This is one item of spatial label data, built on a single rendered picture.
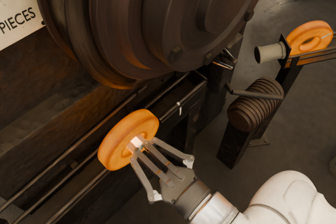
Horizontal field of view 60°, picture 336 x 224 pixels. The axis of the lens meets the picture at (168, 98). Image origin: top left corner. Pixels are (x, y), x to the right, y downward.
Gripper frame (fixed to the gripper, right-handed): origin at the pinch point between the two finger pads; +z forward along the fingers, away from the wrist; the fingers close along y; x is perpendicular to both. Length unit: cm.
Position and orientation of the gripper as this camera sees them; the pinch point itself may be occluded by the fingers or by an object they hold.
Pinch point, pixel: (129, 137)
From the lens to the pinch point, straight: 64.2
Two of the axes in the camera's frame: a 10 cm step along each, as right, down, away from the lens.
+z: -7.1, -6.1, 3.6
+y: 7.0, -5.9, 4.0
